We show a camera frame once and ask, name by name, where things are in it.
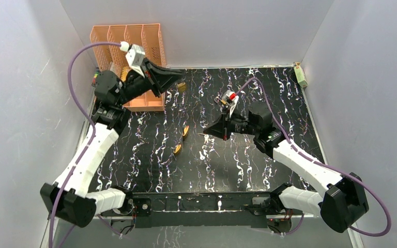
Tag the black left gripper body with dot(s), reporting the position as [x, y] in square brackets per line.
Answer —
[151, 79]

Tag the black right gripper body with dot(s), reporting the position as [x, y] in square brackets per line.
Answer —
[239, 127]

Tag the small brass padlock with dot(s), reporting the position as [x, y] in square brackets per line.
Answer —
[182, 86]

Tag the large brass padlock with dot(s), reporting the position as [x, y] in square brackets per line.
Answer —
[185, 132]

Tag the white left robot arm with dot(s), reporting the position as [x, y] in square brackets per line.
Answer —
[68, 197]

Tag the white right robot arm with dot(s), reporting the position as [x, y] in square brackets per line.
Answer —
[339, 201]

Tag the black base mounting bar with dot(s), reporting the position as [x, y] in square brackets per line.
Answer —
[202, 208]

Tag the pale green eraser box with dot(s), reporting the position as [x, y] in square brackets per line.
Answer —
[300, 75]

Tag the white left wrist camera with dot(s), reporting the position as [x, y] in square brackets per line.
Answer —
[135, 55]

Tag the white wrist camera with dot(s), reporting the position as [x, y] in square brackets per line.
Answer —
[135, 55]
[229, 101]

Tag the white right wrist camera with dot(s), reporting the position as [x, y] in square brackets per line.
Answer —
[229, 101]

